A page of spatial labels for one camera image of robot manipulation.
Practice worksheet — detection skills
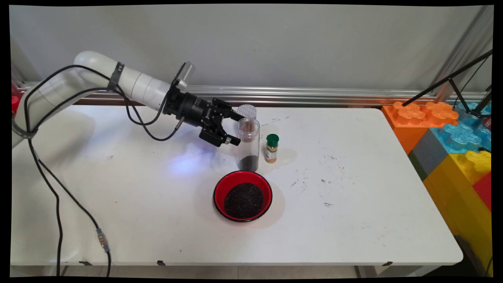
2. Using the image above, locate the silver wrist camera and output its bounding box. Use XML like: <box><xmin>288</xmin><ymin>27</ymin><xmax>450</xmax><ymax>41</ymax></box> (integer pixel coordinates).
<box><xmin>173</xmin><ymin>62</ymin><xmax>196</xmax><ymax>89</ymax></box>

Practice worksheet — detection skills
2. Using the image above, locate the grey building block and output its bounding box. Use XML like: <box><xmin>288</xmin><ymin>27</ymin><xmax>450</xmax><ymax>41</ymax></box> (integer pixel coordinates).
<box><xmin>408</xmin><ymin>138</ymin><xmax>439</xmax><ymax>181</ymax></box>

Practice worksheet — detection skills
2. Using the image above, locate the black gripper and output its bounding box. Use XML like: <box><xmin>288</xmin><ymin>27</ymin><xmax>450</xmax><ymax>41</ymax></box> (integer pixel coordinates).
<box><xmin>163</xmin><ymin>88</ymin><xmax>245</xmax><ymax>147</ymax></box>

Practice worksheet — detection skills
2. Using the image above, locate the aluminium frame rail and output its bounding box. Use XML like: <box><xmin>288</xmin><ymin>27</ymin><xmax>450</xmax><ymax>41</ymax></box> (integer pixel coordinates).
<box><xmin>18</xmin><ymin>82</ymin><xmax>488</xmax><ymax>107</ymax></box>

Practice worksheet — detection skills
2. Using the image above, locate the yellow building block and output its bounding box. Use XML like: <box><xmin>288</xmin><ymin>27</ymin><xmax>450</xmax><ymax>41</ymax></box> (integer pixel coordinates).
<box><xmin>424</xmin><ymin>151</ymin><xmax>493</xmax><ymax>276</ymax></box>

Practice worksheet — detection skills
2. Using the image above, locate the plain black cable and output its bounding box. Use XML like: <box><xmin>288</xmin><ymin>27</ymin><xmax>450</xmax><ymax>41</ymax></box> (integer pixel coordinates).
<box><xmin>24</xmin><ymin>86</ymin><xmax>183</xmax><ymax>277</ymax></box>

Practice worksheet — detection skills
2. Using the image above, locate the red building block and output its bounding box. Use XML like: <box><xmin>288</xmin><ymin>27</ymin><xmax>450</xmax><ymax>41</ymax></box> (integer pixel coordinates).
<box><xmin>473</xmin><ymin>172</ymin><xmax>492</xmax><ymax>213</ymax></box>

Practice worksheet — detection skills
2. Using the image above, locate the orange building block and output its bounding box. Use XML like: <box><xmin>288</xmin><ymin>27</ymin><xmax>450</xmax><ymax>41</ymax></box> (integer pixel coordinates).
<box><xmin>382</xmin><ymin>101</ymin><xmax>459</xmax><ymax>154</ymax></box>

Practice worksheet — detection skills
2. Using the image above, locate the foil-sealed spice jar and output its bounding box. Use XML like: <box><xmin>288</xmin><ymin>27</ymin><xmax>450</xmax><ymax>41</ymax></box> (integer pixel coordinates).
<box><xmin>237</xmin><ymin>104</ymin><xmax>257</xmax><ymax>121</ymax></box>

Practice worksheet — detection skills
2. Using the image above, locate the black velcro strap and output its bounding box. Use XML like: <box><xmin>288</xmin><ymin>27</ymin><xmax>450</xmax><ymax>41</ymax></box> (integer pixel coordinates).
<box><xmin>107</xmin><ymin>62</ymin><xmax>125</xmax><ymax>92</ymax></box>
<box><xmin>12</xmin><ymin>118</ymin><xmax>38</xmax><ymax>139</ymax></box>

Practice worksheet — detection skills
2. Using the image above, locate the clear plastic jar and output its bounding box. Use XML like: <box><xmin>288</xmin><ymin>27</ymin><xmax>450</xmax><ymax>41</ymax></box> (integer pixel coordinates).
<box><xmin>236</xmin><ymin>118</ymin><xmax>261</xmax><ymax>172</ymax></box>

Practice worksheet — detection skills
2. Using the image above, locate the large black seed heap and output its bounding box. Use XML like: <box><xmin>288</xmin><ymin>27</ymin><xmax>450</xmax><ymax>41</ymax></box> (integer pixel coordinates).
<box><xmin>224</xmin><ymin>182</ymin><xmax>264</xmax><ymax>219</ymax></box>

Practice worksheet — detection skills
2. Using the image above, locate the black cable silver connector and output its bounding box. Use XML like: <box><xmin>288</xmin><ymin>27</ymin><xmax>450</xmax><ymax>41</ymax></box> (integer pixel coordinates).
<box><xmin>24</xmin><ymin>65</ymin><xmax>185</xmax><ymax>277</ymax></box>

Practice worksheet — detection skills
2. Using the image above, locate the black tripod stand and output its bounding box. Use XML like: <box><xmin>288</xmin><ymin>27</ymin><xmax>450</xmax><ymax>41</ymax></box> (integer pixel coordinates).
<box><xmin>403</xmin><ymin>49</ymin><xmax>493</xmax><ymax>118</ymax></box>

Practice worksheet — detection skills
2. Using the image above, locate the red bowl black rim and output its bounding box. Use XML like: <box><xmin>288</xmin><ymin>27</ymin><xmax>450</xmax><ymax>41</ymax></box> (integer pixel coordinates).
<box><xmin>213</xmin><ymin>170</ymin><xmax>273</xmax><ymax>223</ymax></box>

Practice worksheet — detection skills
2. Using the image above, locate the blue building block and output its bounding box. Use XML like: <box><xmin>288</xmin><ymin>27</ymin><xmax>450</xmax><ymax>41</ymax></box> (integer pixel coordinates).
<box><xmin>430</xmin><ymin>101</ymin><xmax>492</xmax><ymax>154</ymax></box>

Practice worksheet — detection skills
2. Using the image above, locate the green-capped spice bottle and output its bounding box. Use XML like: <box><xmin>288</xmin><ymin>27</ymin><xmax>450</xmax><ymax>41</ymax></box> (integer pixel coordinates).
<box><xmin>264</xmin><ymin>134</ymin><xmax>279</xmax><ymax>164</ymax></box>

